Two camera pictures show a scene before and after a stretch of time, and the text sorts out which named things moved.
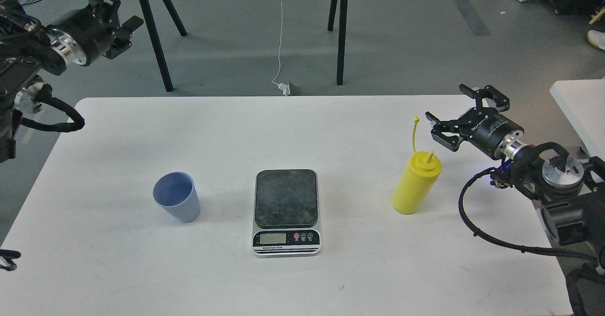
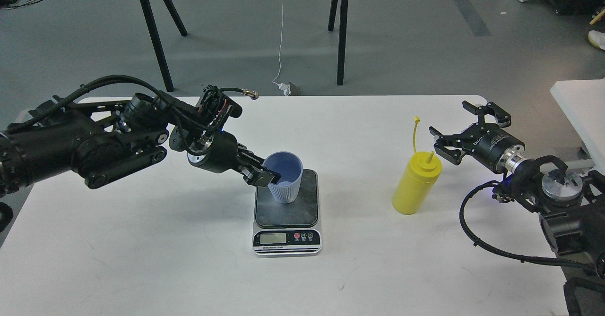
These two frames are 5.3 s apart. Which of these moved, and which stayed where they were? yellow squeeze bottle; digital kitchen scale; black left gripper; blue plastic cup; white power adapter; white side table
Moved: blue plastic cup; black left gripper
Stayed: yellow squeeze bottle; digital kitchen scale; white side table; white power adapter
